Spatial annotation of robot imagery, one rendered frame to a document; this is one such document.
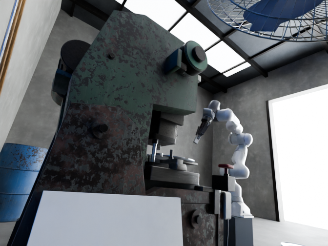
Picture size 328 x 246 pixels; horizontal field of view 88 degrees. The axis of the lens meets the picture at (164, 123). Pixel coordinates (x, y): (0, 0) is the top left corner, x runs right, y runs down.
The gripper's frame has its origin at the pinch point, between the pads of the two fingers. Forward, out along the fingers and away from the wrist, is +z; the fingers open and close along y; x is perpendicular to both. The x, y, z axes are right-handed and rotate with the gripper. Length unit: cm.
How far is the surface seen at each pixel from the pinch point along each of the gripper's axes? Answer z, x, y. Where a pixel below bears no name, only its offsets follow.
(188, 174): 33.3, 7.5, -25.8
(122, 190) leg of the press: 56, 34, -37
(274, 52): -442, -157, 142
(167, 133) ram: 16.0, 24.9, -12.4
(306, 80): -412, -261, 118
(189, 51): -18, 44, -38
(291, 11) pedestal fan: -2, 31, -84
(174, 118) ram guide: 6.1, 26.2, -14.4
